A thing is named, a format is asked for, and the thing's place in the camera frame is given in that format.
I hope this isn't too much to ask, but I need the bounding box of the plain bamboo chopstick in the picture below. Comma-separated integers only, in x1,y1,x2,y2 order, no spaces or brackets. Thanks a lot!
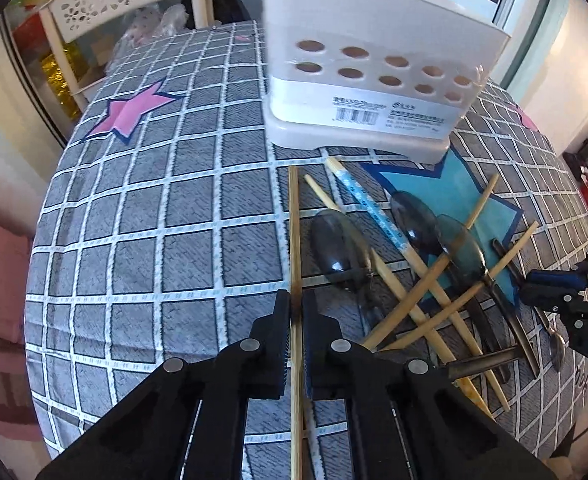
302,173,494,417
287,166,303,480
382,221,539,351
348,181,480,363

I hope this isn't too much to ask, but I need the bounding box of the beige plastic utensil holder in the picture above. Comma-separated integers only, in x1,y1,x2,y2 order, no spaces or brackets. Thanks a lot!
262,0,509,164

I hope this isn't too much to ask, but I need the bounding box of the steel spoon black handle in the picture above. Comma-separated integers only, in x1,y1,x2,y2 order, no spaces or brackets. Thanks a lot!
309,209,385,333
436,214,540,377
492,284,566,377
389,191,501,353

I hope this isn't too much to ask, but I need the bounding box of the blue patterned bamboo chopstick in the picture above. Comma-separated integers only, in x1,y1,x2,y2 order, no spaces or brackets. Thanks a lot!
324,156,512,413

